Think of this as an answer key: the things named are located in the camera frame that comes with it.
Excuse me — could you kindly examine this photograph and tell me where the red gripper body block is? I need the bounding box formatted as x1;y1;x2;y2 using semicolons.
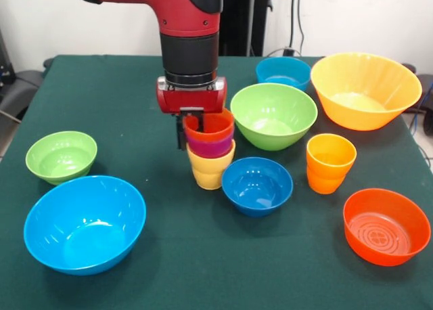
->
156;76;228;116

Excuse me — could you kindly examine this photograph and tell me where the red plastic cup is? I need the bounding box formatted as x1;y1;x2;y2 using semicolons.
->
183;108;235;143

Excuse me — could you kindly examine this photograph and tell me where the purple plastic cup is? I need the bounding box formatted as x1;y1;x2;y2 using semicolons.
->
185;126;236;159

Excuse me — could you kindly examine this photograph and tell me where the yellow ribbed plastic cup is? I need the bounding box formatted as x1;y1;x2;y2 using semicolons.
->
185;139;237;191

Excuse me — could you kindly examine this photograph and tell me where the large green bowl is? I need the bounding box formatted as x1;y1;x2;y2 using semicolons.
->
230;83;319;152

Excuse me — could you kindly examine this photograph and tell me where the dark blue bowl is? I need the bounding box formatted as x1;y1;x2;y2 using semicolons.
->
221;156;294;218

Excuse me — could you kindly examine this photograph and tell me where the small light blue bowl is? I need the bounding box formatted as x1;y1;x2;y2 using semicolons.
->
255;56;312;93

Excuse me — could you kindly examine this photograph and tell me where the small green ribbed bowl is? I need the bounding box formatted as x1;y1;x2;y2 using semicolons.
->
25;130;99;185

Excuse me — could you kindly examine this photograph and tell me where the dark green tablecloth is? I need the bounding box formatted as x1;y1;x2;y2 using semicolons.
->
0;54;433;310

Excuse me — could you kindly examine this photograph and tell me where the large light blue bowl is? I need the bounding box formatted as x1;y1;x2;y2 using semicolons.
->
23;175;147;276

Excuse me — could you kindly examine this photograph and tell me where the orange ribbed plastic cup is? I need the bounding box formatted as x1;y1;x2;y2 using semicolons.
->
306;133;358;195

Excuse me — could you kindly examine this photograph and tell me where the large yellow bowl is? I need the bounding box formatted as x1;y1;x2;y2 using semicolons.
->
310;51;424;132

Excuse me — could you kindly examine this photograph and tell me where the red plastic bowl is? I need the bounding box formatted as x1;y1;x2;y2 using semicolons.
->
342;187;432;267

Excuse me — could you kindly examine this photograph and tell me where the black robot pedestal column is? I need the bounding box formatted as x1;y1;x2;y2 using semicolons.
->
218;0;273;57

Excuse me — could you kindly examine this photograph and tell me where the black hanging cable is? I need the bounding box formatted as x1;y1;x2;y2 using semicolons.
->
286;0;306;56

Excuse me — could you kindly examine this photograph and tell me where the dark grey pedestal leg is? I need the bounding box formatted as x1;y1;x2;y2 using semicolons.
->
0;69;45;122

